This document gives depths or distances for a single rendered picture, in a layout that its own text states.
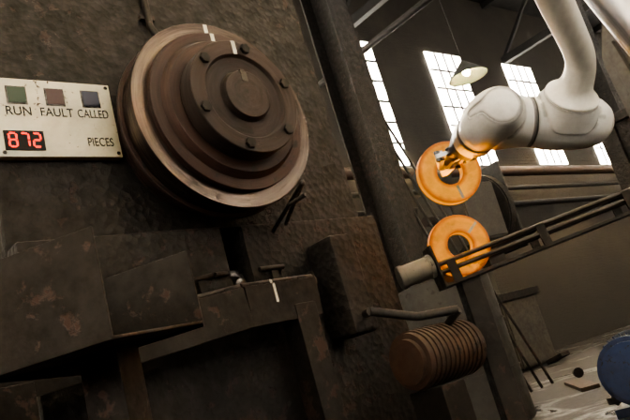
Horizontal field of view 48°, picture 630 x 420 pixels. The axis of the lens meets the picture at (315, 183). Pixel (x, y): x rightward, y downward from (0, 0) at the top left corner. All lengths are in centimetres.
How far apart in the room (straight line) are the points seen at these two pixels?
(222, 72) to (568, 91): 72
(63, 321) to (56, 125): 77
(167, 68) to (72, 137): 25
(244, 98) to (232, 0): 58
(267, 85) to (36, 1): 56
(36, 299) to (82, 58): 91
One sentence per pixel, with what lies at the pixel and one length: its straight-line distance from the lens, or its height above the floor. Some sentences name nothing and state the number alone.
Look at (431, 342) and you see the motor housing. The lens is 156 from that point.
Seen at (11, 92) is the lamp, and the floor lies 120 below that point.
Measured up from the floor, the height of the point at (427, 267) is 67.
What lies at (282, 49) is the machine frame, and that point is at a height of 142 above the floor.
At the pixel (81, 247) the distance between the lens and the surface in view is 89.
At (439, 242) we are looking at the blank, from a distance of 176.
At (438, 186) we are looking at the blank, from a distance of 169.
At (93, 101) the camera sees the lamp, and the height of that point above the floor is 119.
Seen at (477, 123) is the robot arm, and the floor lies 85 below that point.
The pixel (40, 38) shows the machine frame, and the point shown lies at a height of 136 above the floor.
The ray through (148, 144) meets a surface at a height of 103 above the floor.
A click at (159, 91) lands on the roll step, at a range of 155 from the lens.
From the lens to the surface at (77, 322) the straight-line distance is 88.
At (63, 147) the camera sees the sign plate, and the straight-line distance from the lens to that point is 157.
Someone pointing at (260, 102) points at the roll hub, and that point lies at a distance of 158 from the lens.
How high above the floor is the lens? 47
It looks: 16 degrees up
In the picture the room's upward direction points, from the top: 16 degrees counter-clockwise
